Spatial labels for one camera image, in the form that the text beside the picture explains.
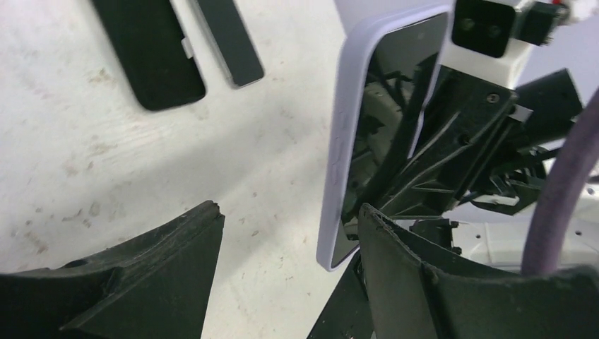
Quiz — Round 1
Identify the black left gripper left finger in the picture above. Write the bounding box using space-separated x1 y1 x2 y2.
1 201 225 338

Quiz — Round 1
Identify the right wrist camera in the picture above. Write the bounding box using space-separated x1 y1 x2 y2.
441 0 571 89

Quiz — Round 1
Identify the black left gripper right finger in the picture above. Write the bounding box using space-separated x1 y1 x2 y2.
358 204 598 338

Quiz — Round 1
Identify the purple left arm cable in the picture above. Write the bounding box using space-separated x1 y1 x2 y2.
520 86 599 277

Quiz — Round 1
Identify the black phone case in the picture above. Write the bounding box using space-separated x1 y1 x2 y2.
92 0 206 112

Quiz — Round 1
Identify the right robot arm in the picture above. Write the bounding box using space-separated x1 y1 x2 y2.
342 66 583 268

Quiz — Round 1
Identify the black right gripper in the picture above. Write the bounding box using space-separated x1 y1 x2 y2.
360 56 583 219

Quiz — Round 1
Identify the black phone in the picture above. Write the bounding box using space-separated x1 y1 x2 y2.
190 0 265 88

